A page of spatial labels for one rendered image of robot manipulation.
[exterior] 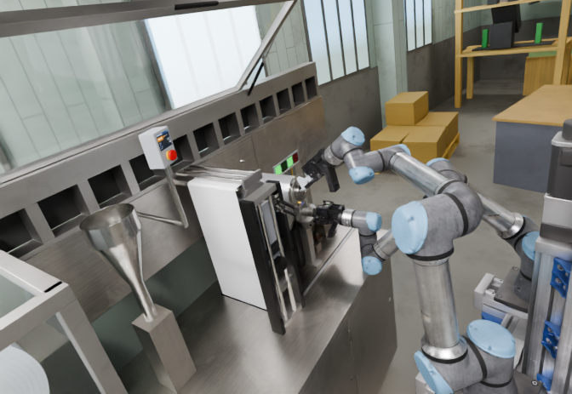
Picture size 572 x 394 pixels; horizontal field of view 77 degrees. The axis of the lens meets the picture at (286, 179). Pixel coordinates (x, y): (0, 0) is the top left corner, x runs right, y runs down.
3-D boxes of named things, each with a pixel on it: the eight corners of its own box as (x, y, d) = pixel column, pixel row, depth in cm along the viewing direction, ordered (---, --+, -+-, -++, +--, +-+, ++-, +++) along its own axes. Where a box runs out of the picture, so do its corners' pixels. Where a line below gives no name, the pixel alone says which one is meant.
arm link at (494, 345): (524, 375, 98) (529, 339, 93) (482, 393, 96) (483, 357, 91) (491, 342, 109) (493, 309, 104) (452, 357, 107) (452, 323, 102)
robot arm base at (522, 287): (565, 287, 135) (569, 266, 131) (555, 312, 126) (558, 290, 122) (519, 272, 146) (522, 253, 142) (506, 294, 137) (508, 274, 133)
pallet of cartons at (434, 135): (407, 137, 541) (405, 88, 512) (477, 144, 472) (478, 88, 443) (356, 170, 464) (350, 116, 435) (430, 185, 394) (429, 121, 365)
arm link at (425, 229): (489, 391, 95) (466, 197, 83) (439, 411, 93) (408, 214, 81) (459, 361, 107) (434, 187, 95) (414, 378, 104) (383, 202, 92)
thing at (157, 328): (175, 404, 112) (106, 254, 89) (148, 385, 119) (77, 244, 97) (207, 368, 122) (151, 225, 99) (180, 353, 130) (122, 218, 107)
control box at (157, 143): (169, 168, 96) (157, 133, 92) (149, 169, 98) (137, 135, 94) (183, 158, 102) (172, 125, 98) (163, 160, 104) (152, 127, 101)
